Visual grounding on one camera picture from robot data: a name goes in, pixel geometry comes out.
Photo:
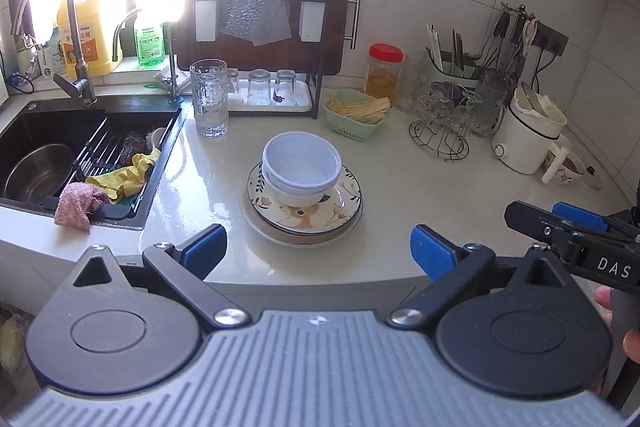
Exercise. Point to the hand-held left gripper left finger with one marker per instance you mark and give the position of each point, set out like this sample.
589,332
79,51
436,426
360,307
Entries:
205,249

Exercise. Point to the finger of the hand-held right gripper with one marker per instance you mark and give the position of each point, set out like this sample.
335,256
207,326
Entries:
530,217
580,214

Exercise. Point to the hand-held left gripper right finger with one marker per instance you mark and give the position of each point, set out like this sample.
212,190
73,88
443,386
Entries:
432,252

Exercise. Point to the floral plates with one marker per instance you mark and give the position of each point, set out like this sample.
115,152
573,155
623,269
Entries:
300,246

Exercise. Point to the floral dark-rimmed plate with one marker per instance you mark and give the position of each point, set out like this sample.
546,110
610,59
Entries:
345,202

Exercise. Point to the cream ceramic bowl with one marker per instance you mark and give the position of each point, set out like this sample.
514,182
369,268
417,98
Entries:
300,204

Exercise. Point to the pale blue plastic bowl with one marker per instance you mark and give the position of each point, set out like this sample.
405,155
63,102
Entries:
300,194

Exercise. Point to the white bowls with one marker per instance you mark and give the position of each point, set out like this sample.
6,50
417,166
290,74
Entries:
300,162

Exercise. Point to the person's right hand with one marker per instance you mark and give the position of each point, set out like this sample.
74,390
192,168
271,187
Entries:
604,299

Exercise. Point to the white mug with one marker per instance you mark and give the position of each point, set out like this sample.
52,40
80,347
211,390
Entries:
577,167

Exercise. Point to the white electric pot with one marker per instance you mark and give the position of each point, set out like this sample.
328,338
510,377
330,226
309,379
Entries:
520,147

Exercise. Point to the yellow cloth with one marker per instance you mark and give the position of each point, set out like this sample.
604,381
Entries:
125,177

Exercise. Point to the pot lid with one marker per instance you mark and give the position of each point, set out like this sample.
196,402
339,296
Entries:
532,102

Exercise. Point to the ribbed glass mug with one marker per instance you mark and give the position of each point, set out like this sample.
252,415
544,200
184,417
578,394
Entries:
487,107

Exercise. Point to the steel wool scrubber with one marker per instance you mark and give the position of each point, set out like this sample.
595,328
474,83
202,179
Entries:
132,147

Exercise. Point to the pink cloth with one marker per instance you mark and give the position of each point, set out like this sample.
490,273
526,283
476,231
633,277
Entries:
77,207

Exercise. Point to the purple cup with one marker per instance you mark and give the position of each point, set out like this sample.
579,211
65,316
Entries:
454,94

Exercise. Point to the green plastic basket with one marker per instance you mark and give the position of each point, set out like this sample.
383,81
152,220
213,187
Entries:
352,132

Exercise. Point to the textured glass mug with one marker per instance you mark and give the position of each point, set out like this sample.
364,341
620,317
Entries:
210,102

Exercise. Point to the sink drying rack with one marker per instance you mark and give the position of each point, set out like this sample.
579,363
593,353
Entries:
100,142

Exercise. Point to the green utensil holder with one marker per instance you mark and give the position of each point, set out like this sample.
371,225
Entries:
460,79

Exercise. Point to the dry noodles bundle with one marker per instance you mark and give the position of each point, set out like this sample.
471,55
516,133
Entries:
360,109

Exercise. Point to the clear drinking glass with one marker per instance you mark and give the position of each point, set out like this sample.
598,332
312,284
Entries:
259,87
285,87
234,87

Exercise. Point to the white drip tray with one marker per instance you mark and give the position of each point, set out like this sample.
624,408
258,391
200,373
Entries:
300,109

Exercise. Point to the tall clear glass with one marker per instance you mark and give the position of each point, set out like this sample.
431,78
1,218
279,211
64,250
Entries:
412,82

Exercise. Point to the hanging kitchen utensils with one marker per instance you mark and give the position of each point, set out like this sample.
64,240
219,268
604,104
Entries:
502,42

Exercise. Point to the red-lidded plastic jar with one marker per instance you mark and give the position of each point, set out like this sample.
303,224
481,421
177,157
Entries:
382,79

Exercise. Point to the brown chopsticks bundle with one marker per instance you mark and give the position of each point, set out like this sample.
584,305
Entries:
458,49

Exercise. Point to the small steel faucet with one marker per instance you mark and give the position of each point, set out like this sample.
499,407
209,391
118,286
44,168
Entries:
172,57

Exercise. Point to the black sink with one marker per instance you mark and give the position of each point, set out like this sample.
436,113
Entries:
45,127

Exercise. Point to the black dish rack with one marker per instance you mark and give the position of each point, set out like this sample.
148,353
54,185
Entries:
315,72

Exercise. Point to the green bottle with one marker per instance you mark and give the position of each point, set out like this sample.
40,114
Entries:
149,44

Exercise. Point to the pale yellow plastic bag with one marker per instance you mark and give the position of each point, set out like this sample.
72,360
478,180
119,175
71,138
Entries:
12,342

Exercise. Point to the white utensil holder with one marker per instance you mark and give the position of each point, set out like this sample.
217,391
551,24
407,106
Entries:
206,19
312,19

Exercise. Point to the yellow detergent bottle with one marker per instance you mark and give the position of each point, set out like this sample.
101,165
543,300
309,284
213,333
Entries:
90,42

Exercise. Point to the white printed cup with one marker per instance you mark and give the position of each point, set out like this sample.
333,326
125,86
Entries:
47,59

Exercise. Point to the tall steel faucet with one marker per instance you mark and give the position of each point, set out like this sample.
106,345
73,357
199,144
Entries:
75,32

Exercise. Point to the wooden cutting board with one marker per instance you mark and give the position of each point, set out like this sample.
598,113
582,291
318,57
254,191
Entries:
335,7

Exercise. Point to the black wall outlet strip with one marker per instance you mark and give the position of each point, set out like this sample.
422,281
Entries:
552,41

